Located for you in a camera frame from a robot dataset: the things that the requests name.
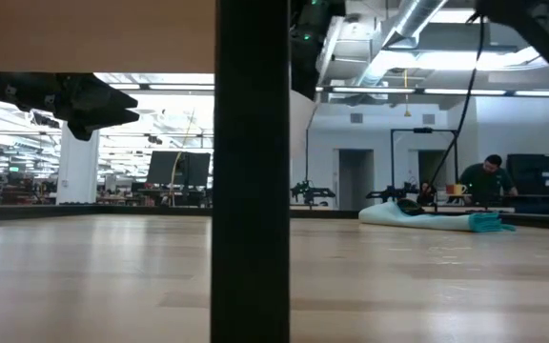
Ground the black equipment case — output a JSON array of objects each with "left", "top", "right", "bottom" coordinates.
[{"left": 503, "top": 152, "right": 549, "bottom": 196}]

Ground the silver ventilation duct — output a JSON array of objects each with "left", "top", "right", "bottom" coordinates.
[{"left": 354, "top": 0, "right": 449, "bottom": 88}]

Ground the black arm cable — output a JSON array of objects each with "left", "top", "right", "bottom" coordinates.
[{"left": 427, "top": 12, "right": 488, "bottom": 213}]

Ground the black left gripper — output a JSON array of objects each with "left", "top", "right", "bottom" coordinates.
[{"left": 0, "top": 71, "right": 140, "bottom": 142}]

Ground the person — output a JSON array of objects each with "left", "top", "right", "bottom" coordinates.
[
  {"left": 458, "top": 152, "right": 519, "bottom": 208},
  {"left": 416, "top": 180, "right": 439, "bottom": 208}
]

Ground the black frame stand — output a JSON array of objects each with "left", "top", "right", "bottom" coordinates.
[{"left": 389, "top": 127, "right": 459, "bottom": 201}]

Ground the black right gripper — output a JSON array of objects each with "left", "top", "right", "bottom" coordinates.
[{"left": 291, "top": 0, "right": 347, "bottom": 102}]

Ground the black computer monitor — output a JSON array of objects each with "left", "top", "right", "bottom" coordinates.
[
  {"left": 146, "top": 150, "right": 186, "bottom": 187},
  {"left": 185, "top": 151, "right": 213, "bottom": 188}
]

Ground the teal cloth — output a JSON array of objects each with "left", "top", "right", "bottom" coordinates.
[{"left": 467, "top": 211, "right": 518, "bottom": 234}]

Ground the black shelf post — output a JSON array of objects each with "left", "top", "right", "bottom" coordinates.
[{"left": 211, "top": 0, "right": 293, "bottom": 343}]

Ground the wooden shelf board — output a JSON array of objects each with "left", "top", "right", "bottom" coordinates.
[{"left": 0, "top": 0, "right": 217, "bottom": 74}]

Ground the yellow hanging cord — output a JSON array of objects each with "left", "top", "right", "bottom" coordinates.
[{"left": 401, "top": 69, "right": 412, "bottom": 118}]

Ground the white pillar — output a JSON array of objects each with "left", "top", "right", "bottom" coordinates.
[{"left": 55, "top": 127, "right": 101, "bottom": 206}]

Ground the white folded cloth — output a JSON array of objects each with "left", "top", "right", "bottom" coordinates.
[{"left": 358, "top": 200, "right": 476, "bottom": 233}]

